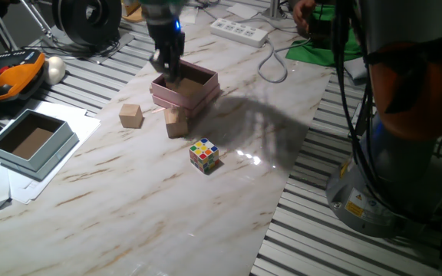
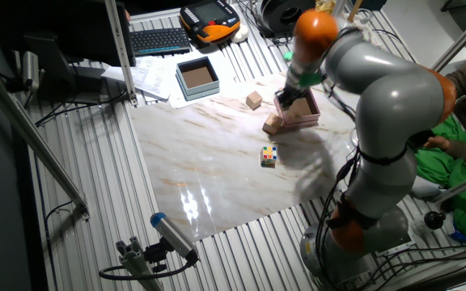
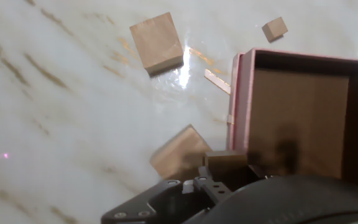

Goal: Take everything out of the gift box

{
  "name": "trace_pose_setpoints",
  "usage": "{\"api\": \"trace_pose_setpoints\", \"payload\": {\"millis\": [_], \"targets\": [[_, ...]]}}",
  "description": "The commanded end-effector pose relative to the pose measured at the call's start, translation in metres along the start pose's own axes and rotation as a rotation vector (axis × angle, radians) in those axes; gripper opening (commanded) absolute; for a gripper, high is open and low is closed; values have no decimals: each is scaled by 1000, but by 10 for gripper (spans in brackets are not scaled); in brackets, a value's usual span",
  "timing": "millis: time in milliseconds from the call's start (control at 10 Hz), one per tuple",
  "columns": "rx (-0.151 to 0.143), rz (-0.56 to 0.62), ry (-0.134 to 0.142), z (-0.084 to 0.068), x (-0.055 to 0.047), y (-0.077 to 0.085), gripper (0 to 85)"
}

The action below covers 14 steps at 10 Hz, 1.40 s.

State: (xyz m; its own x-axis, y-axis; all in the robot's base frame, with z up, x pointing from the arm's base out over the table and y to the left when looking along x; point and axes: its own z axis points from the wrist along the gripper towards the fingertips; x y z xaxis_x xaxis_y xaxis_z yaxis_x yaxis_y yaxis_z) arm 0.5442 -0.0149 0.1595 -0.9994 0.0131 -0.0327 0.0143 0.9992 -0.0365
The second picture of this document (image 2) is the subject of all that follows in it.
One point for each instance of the black keyboard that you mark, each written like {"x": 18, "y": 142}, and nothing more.
{"x": 160, "y": 41}

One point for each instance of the pink gift box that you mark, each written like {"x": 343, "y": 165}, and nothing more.
{"x": 303, "y": 120}

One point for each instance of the orange black teach pendant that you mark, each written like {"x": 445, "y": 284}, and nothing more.
{"x": 210, "y": 20}

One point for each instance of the white paper sheets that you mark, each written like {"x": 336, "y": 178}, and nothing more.
{"x": 152, "y": 77}

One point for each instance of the black computer monitor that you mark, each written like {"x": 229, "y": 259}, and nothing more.
{"x": 87, "y": 32}

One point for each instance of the aluminium camera mount profile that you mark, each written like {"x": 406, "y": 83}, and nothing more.
{"x": 136, "y": 262}

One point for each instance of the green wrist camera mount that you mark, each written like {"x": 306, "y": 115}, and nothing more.
{"x": 310, "y": 79}

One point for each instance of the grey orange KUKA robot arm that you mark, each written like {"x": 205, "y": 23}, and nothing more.
{"x": 399, "y": 97}

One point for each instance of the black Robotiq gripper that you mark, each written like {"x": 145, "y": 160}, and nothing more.
{"x": 293, "y": 89}

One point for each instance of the black filament spool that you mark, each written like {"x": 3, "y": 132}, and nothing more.
{"x": 277, "y": 16}

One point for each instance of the black phone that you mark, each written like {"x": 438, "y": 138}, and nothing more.
{"x": 421, "y": 137}

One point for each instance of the upright aluminium frame post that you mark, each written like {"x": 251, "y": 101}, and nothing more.
{"x": 120, "y": 52}

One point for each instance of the marble pattern table mat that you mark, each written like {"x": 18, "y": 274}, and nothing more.
{"x": 217, "y": 161}

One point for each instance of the person left hand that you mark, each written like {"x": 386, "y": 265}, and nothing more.
{"x": 438, "y": 143}

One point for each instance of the silver camera on pole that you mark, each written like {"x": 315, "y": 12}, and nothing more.
{"x": 30, "y": 70}

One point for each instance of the large wooden cube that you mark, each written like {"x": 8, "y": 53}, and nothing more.
{"x": 272, "y": 124}

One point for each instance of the yellow wooden block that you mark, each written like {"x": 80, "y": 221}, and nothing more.
{"x": 325, "y": 5}

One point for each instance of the medium wooden cube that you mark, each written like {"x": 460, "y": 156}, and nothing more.
{"x": 254, "y": 100}

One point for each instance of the colourful puzzle cube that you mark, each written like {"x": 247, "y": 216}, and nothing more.
{"x": 269, "y": 155}

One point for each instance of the white cloth piece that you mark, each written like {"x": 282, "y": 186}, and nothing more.
{"x": 427, "y": 186}

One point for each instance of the blue-grey gift box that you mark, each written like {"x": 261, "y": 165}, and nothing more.
{"x": 197, "y": 77}

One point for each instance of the silver camera with blue cap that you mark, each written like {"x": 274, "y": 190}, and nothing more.
{"x": 172, "y": 234}

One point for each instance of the black round knob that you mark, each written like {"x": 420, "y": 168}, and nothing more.
{"x": 434, "y": 220}

